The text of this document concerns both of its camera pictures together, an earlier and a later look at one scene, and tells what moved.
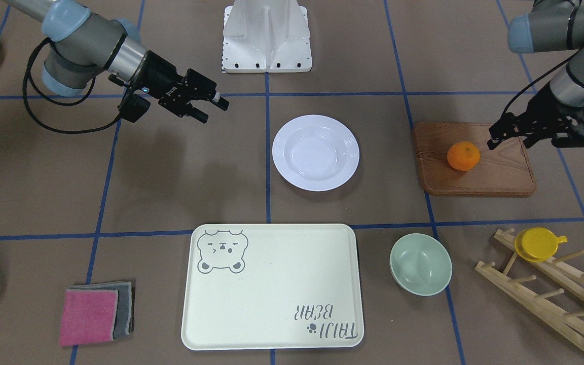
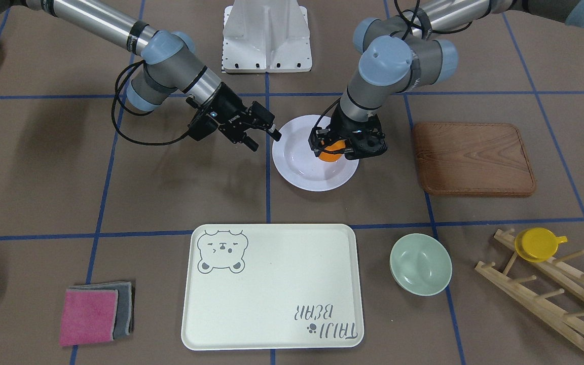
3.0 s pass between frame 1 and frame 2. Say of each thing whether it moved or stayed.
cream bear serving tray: stayed
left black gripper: moved
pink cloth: stayed
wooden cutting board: stayed
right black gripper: moved
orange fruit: moved
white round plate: stayed
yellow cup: stayed
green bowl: stayed
